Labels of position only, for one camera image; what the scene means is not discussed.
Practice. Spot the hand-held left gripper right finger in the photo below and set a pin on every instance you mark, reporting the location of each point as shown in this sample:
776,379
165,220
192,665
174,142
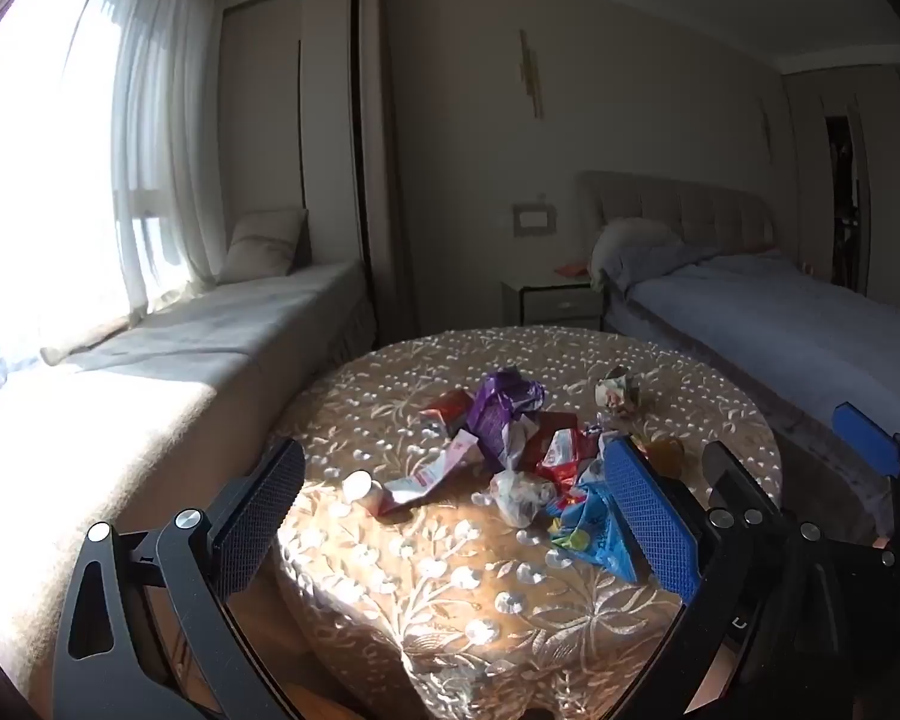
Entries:
649,517

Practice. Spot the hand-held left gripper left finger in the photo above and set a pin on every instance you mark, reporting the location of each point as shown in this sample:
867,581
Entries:
259,517

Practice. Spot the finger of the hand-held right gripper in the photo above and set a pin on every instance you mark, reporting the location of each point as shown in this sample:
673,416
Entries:
739,476
866,436

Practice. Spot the blue snack packet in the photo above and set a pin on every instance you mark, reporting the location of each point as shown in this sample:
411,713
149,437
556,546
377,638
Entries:
589,532

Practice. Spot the red snack packet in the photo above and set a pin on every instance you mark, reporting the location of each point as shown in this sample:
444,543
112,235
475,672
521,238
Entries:
562,454

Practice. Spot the printed wrapper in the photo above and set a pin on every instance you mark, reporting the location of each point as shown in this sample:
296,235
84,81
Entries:
616,390

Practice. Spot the purple snack wrapper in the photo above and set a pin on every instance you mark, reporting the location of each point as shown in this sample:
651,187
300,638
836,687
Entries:
499,409

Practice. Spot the small white cup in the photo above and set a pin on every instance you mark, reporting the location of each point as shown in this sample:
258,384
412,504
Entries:
360,486

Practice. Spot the crumpled clear plastic bag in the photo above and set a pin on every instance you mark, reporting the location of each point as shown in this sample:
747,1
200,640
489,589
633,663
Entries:
521,496

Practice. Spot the bed with ruffled skirt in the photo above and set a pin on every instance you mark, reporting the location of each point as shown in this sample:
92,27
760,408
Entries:
780,330

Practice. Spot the white tube with cap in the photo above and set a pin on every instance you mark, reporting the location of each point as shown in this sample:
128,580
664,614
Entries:
429,474

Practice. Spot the beige window seat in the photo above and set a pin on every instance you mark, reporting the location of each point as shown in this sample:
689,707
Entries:
142,375

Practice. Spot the beige embroidered tablecloth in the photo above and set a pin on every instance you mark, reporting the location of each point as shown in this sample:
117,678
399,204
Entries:
435,585

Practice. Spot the orange-red snack box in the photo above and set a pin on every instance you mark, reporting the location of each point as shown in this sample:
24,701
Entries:
448,409

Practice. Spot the white nightstand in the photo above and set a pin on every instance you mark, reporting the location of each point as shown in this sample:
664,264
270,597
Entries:
553,304

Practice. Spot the grey pillow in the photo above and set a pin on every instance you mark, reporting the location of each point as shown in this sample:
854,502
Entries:
634,247

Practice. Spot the beige wardrobe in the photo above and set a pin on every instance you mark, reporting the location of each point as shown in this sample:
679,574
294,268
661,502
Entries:
855,180

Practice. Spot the red item on nightstand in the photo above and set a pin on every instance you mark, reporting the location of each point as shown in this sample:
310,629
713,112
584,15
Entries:
570,268

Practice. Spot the beige tufted headboard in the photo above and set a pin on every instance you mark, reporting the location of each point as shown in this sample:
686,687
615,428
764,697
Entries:
682,210

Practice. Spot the beige cushion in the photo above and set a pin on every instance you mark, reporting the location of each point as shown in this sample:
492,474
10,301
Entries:
262,244

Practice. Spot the white sheer curtain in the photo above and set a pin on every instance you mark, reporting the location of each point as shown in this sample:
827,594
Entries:
157,150

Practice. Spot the wall switch panel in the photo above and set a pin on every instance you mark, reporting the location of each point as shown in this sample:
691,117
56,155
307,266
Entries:
534,219

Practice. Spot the gold wall decoration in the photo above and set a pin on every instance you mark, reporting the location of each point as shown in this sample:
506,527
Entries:
532,75

